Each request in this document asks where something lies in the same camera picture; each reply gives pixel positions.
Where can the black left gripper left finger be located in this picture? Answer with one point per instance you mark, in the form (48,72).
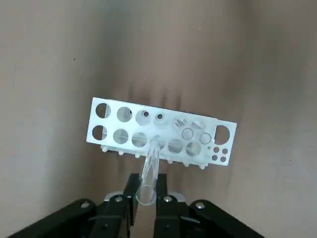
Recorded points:
(109,218)

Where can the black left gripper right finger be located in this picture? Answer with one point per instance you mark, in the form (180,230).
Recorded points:
(171,218)

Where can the clear glass test tube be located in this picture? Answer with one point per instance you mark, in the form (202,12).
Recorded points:
(184,130)
(151,168)
(203,136)

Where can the white test tube rack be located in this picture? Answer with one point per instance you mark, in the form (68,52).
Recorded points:
(111,124)

